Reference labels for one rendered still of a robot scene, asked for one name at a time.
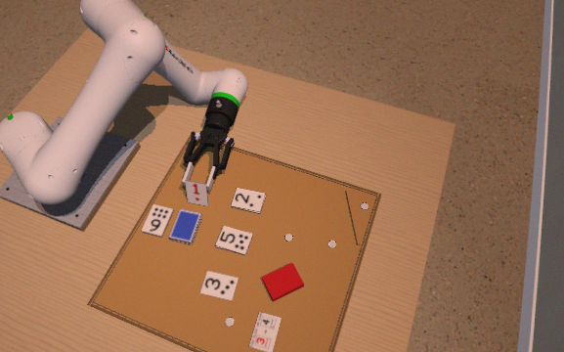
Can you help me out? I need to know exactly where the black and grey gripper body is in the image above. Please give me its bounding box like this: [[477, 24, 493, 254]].
[[200, 114, 231, 148]]

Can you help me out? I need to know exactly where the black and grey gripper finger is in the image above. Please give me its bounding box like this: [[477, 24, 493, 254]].
[[182, 131, 210, 186], [206, 133, 235, 191]]

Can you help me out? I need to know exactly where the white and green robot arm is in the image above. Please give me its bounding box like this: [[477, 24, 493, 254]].
[[0, 0, 248, 204]]

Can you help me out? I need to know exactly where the white printed rules card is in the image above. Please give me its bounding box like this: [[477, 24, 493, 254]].
[[249, 312, 282, 352]]

